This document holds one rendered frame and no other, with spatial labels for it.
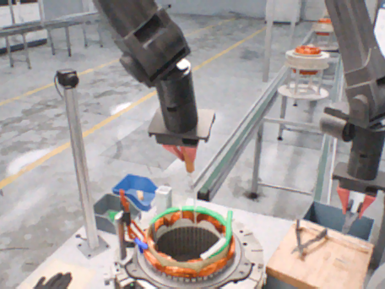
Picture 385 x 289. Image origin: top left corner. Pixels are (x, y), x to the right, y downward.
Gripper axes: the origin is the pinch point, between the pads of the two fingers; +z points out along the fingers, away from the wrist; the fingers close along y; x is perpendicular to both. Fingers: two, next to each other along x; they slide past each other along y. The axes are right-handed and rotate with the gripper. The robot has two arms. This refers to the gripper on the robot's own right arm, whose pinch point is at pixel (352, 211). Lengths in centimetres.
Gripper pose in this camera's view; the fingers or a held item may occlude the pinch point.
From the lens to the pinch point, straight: 82.1
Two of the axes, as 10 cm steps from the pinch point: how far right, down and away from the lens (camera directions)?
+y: -8.5, -2.2, 4.9
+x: -5.3, 3.5, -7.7
